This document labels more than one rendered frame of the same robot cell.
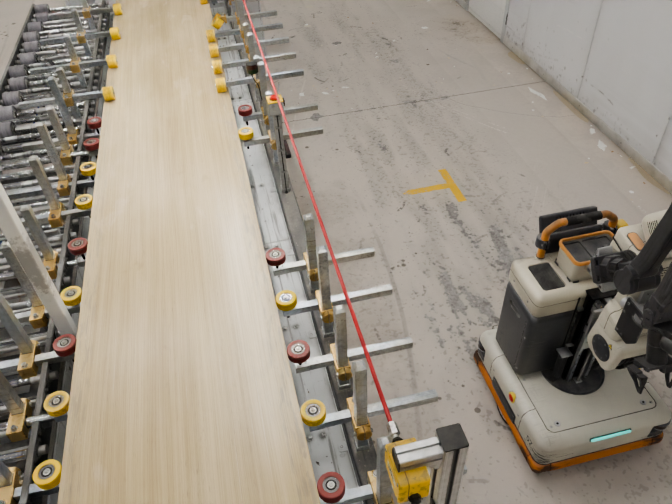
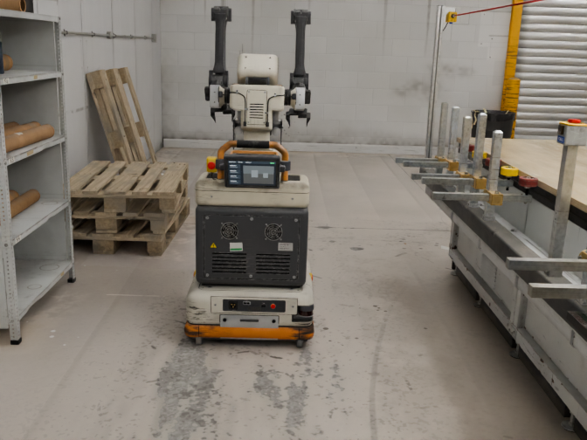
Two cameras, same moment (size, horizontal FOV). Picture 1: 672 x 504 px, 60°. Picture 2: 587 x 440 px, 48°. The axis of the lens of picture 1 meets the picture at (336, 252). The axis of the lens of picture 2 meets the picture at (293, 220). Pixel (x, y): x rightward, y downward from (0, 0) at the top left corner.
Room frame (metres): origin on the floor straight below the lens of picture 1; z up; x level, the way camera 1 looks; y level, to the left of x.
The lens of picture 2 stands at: (4.74, -0.27, 1.43)
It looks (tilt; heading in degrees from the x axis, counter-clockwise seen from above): 15 degrees down; 190
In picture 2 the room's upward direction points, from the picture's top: 2 degrees clockwise
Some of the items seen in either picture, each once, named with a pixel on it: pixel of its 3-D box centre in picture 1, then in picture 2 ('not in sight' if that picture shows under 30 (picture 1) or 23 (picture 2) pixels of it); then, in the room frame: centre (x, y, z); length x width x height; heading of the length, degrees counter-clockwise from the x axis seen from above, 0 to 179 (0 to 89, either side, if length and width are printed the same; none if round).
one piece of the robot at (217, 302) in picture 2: not in sight; (254, 305); (1.88, -0.95, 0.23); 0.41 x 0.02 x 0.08; 101
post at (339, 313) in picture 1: (341, 354); (463, 162); (1.26, 0.00, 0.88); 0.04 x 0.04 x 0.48; 11
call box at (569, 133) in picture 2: (275, 106); (572, 134); (2.48, 0.24, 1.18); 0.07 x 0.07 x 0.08; 11
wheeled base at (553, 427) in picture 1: (565, 384); (252, 293); (1.56, -1.03, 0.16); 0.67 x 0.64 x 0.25; 11
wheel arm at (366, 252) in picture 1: (324, 261); (481, 197); (1.80, 0.05, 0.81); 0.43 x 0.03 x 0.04; 101
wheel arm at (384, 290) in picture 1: (337, 300); (466, 182); (1.55, 0.00, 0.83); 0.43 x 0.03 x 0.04; 101
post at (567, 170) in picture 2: (281, 153); (561, 210); (2.47, 0.24, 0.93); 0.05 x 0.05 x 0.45; 11
